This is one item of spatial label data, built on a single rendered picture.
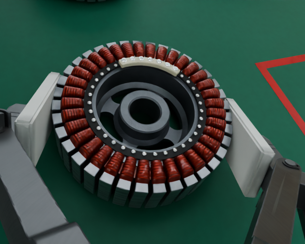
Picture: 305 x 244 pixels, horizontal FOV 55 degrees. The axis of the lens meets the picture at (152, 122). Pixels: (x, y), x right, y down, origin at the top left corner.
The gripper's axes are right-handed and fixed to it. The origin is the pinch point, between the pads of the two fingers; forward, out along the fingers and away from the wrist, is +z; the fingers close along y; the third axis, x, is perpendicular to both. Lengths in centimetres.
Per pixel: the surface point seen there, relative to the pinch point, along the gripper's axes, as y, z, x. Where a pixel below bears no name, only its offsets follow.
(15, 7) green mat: -11.2, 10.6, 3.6
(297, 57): 15.2, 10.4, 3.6
